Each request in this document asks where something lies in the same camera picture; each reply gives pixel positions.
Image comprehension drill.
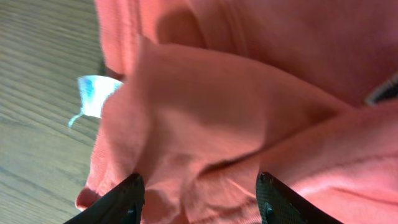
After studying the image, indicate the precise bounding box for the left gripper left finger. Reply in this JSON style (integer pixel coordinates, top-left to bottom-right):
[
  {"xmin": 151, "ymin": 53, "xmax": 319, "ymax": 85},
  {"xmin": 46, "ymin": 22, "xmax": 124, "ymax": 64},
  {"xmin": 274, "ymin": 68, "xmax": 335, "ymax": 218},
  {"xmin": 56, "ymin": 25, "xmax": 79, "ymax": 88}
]
[{"xmin": 65, "ymin": 173, "xmax": 145, "ymax": 224}]

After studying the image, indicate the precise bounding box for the orange red soccer t-shirt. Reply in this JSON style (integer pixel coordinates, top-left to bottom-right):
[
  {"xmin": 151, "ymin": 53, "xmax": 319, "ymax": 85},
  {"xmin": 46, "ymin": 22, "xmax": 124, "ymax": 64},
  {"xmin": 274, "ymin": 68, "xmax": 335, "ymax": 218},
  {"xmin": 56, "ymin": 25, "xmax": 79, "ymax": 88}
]
[{"xmin": 75, "ymin": 0, "xmax": 397, "ymax": 223}]

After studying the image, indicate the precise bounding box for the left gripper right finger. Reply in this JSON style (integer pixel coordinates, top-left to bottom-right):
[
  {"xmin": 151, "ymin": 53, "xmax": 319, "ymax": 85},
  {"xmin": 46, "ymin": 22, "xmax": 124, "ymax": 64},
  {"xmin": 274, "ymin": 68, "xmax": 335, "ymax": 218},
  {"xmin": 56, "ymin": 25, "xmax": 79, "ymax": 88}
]
[{"xmin": 256, "ymin": 172, "xmax": 341, "ymax": 224}]

